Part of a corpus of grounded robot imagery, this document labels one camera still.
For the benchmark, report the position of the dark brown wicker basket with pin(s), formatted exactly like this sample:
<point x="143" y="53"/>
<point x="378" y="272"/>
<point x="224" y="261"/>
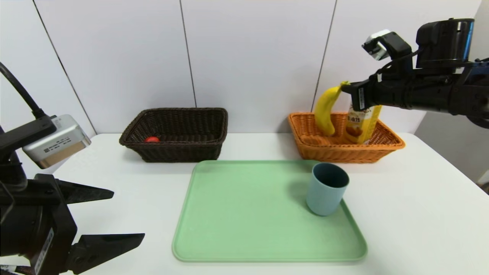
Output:
<point x="183" y="152"/>

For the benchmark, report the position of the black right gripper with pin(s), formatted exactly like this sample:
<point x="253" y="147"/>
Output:
<point x="360" y="95"/>

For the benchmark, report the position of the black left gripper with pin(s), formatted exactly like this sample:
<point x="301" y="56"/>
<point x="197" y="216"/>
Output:
<point x="53" y="225"/>

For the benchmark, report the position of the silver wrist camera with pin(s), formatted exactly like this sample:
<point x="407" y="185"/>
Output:
<point x="57" y="141"/>
<point x="382" y="46"/>

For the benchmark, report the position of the red rubber duck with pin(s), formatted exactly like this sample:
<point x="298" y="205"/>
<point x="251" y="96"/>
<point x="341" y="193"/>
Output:
<point x="152" y="139"/>

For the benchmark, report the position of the orange wicker basket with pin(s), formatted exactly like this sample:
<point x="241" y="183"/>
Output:
<point x="324" y="152"/>

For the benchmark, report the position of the yellow white snack carton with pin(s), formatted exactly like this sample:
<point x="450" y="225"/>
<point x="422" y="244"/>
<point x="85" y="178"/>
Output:
<point x="363" y="126"/>

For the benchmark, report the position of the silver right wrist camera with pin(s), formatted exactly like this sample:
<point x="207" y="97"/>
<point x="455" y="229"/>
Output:
<point x="382" y="46"/>

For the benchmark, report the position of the grey blue plastic cup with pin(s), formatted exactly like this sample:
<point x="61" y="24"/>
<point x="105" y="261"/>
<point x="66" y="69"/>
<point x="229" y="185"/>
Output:
<point x="324" y="198"/>

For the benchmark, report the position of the light green plastic tray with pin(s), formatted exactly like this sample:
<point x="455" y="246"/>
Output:
<point x="248" y="214"/>

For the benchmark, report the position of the yellow banana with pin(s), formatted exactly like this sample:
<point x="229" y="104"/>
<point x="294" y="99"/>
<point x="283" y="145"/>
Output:
<point x="324" y="110"/>

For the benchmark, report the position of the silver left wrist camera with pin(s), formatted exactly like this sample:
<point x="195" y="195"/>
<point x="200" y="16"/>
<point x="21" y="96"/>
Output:
<point x="57" y="141"/>

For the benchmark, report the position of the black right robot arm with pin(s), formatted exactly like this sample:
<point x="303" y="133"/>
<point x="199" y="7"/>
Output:
<point x="439" y="88"/>

